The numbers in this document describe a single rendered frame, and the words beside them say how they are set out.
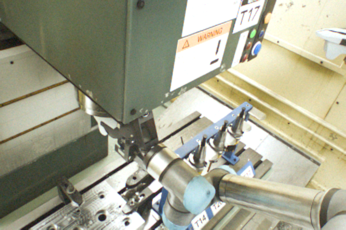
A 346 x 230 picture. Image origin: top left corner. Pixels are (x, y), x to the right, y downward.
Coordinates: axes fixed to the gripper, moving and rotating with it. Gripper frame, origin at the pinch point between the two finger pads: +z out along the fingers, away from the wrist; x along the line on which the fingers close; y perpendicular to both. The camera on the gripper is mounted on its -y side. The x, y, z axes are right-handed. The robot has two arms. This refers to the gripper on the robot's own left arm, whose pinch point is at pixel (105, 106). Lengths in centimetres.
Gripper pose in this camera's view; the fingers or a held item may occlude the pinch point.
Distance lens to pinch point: 80.8
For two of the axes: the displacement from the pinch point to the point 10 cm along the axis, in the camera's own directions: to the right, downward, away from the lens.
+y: -1.7, 7.3, 6.6
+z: -7.1, -5.5, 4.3
